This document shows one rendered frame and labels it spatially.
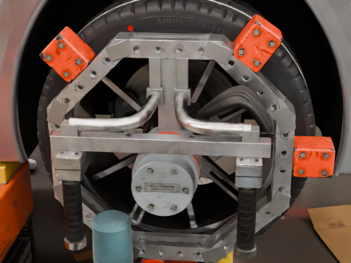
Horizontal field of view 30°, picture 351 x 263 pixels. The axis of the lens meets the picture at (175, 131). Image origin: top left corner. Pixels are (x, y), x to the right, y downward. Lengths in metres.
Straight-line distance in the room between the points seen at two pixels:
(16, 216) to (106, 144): 0.62
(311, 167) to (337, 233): 1.39
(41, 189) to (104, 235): 1.78
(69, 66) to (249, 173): 0.46
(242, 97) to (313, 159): 0.27
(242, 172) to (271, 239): 1.56
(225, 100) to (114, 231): 0.38
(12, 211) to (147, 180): 0.56
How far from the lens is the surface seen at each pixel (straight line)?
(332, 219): 2.92
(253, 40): 1.35
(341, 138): 1.62
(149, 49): 1.37
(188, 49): 1.36
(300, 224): 2.89
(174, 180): 1.32
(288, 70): 1.46
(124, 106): 1.66
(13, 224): 1.80
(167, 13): 1.43
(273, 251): 2.70
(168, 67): 1.38
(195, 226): 1.64
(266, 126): 1.27
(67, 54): 1.41
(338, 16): 1.52
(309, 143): 1.47
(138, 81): 1.67
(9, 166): 1.78
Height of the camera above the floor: 1.48
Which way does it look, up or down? 23 degrees down
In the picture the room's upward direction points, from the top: straight up
